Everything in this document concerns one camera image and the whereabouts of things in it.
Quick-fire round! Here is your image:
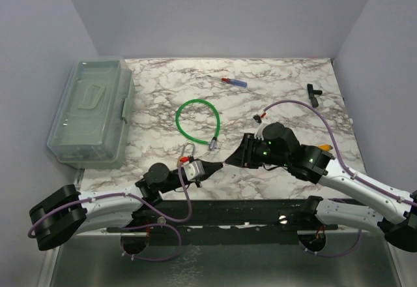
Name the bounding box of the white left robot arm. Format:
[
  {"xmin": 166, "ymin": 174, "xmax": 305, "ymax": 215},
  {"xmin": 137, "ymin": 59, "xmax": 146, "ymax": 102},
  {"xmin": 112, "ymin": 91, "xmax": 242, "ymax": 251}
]
[{"xmin": 27, "ymin": 159, "xmax": 223, "ymax": 251}]

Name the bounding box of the brass padlock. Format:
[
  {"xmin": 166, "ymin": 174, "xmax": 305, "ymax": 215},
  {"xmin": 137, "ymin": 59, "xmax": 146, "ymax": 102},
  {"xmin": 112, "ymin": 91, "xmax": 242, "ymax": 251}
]
[{"xmin": 177, "ymin": 142, "xmax": 195, "ymax": 166}]

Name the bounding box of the clear plastic storage box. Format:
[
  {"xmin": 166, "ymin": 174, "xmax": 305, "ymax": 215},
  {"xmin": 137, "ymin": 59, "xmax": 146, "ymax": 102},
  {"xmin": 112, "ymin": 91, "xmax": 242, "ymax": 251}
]
[{"xmin": 47, "ymin": 57, "xmax": 135, "ymax": 169}]

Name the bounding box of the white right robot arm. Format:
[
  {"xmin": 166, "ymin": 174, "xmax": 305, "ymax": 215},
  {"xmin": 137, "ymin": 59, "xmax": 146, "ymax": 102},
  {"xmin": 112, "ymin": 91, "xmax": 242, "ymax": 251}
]
[{"xmin": 225, "ymin": 123, "xmax": 416, "ymax": 252}]

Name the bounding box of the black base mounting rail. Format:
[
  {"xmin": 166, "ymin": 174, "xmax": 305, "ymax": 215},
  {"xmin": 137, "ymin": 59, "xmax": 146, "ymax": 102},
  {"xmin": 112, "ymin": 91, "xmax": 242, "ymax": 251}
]
[{"xmin": 121, "ymin": 196, "xmax": 323, "ymax": 252}]

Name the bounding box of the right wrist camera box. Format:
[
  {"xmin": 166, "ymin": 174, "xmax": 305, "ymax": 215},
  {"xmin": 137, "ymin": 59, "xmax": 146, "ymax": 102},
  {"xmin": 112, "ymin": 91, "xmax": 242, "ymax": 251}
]
[{"xmin": 253, "ymin": 111, "xmax": 270, "ymax": 139}]

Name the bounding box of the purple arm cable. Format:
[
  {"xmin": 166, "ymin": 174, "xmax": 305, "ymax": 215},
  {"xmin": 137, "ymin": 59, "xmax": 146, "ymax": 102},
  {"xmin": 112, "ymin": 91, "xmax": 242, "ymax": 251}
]
[
  {"xmin": 263, "ymin": 100, "xmax": 417, "ymax": 258},
  {"xmin": 27, "ymin": 164, "xmax": 194, "ymax": 264}
]

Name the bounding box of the blue red small screwdriver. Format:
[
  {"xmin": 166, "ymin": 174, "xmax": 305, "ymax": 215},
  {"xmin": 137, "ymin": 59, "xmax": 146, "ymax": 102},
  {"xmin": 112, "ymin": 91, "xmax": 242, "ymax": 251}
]
[{"xmin": 222, "ymin": 78, "xmax": 248, "ymax": 88}]

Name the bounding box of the green cable lock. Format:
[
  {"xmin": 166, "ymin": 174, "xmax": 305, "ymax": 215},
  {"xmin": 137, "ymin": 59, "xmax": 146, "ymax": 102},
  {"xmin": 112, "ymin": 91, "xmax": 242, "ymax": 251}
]
[{"xmin": 175, "ymin": 98, "xmax": 221, "ymax": 151}]

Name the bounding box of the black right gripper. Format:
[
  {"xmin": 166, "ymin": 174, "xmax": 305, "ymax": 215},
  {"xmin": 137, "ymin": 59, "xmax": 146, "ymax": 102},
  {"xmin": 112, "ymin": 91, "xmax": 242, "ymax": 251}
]
[{"xmin": 225, "ymin": 132, "xmax": 289, "ymax": 169}]

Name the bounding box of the yellow utility knife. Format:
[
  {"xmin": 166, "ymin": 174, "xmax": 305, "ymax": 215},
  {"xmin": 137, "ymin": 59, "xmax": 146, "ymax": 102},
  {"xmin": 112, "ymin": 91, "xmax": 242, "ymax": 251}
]
[{"xmin": 319, "ymin": 144, "xmax": 333, "ymax": 151}]

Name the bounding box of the black T-shaped tool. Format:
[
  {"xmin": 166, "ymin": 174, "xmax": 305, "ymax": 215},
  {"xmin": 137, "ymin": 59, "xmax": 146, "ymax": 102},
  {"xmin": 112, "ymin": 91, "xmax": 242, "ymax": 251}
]
[{"xmin": 307, "ymin": 83, "xmax": 323, "ymax": 108}]

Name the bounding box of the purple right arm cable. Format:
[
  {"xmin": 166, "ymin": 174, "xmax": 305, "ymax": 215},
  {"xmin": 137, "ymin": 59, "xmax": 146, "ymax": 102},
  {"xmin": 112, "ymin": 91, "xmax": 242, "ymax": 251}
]
[{"xmin": 263, "ymin": 100, "xmax": 417, "ymax": 258}]

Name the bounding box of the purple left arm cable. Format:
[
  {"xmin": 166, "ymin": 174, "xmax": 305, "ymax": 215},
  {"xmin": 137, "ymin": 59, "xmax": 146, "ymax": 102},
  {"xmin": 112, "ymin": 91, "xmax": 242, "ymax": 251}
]
[{"xmin": 27, "ymin": 164, "xmax": 194, "ymax": 264}]

